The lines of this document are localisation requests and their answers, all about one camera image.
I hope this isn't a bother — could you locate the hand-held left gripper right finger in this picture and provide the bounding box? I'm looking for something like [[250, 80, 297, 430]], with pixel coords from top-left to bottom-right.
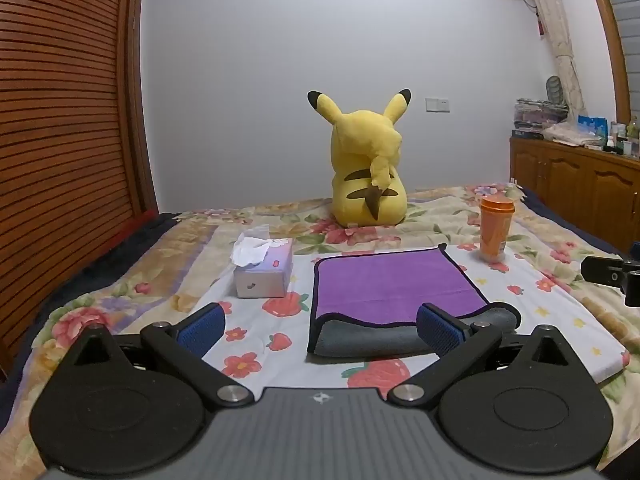
[[387, 302, 586, 406]]

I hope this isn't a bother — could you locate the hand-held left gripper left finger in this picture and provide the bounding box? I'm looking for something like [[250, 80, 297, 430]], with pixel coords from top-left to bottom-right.
[[60, 302, 253, 406]]

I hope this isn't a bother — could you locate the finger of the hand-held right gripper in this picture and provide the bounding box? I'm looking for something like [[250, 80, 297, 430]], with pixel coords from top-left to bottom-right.
[[581, 255, 640, 307]]

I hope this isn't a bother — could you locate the purple and grey towel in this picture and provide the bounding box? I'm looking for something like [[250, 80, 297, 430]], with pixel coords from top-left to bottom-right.
[[306, 242, 522, 361]]

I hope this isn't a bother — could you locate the floral blanket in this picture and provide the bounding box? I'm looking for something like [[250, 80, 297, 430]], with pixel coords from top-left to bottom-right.
[[0, 182, 640, 480]]

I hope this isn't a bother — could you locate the tissue box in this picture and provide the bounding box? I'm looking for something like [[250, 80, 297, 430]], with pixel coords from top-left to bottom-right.
[[230, 225, 294, 300]]

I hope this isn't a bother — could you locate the wooden cabinet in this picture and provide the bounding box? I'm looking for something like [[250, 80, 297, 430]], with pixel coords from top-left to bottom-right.
[[509, 136, 640, 261]]

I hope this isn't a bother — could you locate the white strawberry print cloth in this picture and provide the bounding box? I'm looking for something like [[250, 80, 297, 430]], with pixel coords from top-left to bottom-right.
[[0, 186, 640, 391]]

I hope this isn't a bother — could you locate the orange plastic cup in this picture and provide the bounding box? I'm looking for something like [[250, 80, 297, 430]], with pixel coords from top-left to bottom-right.
[[479, 196, 516, 263]]

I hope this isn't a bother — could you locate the beige folded cloth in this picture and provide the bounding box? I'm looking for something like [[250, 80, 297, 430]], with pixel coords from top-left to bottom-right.
[[542, 121, 608, 148]]

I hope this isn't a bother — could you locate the blue packet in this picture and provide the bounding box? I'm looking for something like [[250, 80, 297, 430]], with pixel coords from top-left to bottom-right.
[[577, 115, 608, 138]]

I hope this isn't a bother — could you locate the stack of folded cloths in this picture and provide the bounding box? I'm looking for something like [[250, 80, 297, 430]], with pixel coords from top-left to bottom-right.
[[512, 98, 570, 136]]

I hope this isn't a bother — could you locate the yellow plush toy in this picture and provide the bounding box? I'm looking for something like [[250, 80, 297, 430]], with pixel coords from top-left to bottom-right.
[[307, 88, 412, 227]]

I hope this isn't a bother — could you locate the grey fan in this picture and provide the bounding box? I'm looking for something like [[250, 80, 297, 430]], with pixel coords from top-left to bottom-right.
[[545, 75, 565, 106]]

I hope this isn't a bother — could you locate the beige lace curtain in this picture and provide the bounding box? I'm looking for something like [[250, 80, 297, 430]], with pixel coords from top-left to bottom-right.
[[517, 0, 588, 121]]

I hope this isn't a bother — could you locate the grey window blind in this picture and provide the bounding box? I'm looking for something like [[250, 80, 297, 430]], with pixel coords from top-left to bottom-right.
[[600, 0, 640, 126]]

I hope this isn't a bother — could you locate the wooden louvered wardrobe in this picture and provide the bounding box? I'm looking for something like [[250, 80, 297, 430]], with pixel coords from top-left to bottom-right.
[[0, 0, 161, 376]]

